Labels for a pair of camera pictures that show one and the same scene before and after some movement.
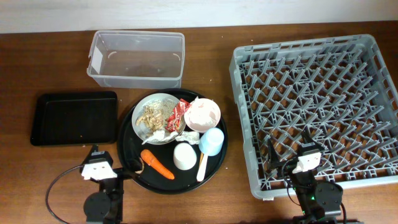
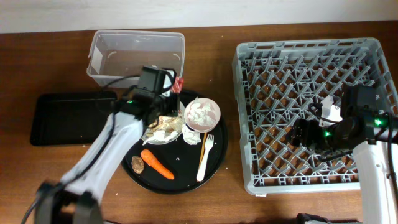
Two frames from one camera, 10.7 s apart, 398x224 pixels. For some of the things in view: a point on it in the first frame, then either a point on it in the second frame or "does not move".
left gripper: x=92 y=152 -> x=175 y=110
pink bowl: x=202 y=114 does not move
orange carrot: x=149 y=158 does not move
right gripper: x=273 y=160 -> x=297 y=128
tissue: x=159 y=136 does not move
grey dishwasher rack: x=339 y=89 does not move
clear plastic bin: x=137 y=60 does not move
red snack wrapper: x=175 y=121 -> x=178 y=85
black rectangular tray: x=81 y=118 does not move
